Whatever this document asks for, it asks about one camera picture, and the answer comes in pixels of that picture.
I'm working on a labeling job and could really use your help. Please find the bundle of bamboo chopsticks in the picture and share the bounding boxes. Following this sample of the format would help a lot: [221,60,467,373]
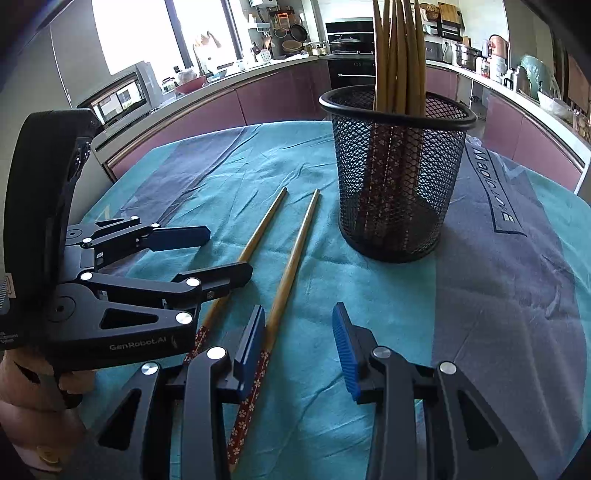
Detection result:
[358,0,428,241]

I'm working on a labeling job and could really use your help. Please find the silver microwave oven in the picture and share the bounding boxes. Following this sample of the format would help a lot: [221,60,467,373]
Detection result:
[76,61,162,134]

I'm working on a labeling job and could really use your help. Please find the black mesh utensil holder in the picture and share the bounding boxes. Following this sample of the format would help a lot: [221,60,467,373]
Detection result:
[318,85,478,263]

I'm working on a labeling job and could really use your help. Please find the stainless steel pot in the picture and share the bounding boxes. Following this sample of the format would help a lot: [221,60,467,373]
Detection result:
[455,42,483,70]

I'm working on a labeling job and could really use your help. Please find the black built-in oven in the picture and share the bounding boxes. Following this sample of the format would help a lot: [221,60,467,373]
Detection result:
[327,58,377,90]

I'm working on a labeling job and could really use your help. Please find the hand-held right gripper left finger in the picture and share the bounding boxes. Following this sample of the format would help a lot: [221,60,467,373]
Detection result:
[76,305,267,480]

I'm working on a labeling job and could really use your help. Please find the person's left hand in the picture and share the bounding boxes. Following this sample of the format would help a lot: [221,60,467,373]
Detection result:
[0,351,98,472]

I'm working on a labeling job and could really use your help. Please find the wooden chopstick red patterned handle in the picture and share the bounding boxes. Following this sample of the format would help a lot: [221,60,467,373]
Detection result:
[184,187,288,365]
[226,188,321,466]

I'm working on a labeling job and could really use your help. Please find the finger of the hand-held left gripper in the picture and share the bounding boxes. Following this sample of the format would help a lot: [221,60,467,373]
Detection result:
[67,216,212,266]
[55,262,254,371]

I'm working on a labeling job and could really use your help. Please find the pink countertop appliance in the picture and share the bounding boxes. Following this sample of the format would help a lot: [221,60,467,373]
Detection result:
[488,34,511,77]

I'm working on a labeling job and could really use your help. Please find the green plastic bag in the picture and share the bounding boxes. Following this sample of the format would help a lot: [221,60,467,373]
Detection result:
[521,54,555,100]

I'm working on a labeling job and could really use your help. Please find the wooden cutting board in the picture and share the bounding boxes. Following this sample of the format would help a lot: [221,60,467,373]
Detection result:
[438,2,462,26]

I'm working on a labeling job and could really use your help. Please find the purple kitchen cabinets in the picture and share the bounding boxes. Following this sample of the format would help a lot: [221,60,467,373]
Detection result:
[106,62,585,192]

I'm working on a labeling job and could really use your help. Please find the red basin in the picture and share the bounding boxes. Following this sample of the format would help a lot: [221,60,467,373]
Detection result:
[174,76,208,95]

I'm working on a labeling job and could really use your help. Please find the teal and grey printed cloth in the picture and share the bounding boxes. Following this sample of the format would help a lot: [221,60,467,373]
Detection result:
[76,121,591,480]

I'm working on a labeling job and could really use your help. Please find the kitchen faucet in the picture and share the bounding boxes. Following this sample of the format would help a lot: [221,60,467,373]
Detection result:
[193,31,222,77]

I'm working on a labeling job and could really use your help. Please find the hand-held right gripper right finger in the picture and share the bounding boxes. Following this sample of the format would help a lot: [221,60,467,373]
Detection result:
[332,302,539,480]

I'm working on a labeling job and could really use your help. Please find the white countertop appliance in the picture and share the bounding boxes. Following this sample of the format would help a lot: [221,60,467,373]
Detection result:
[425,37,455,63]

